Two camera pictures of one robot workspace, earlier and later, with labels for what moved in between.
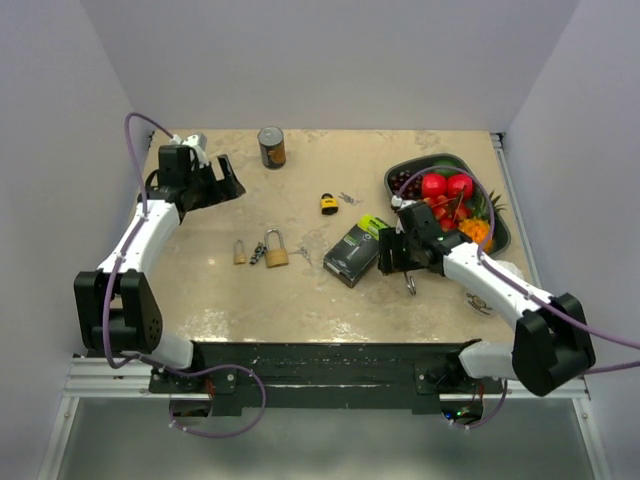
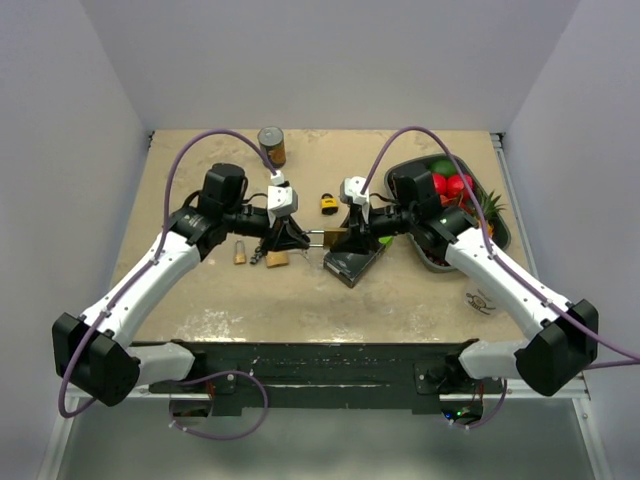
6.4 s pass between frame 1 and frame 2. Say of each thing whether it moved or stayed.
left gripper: moved
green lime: stayed
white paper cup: stayed
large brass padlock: moved
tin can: stayed
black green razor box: stayed
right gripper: moved
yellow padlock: stayed
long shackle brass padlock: stayed
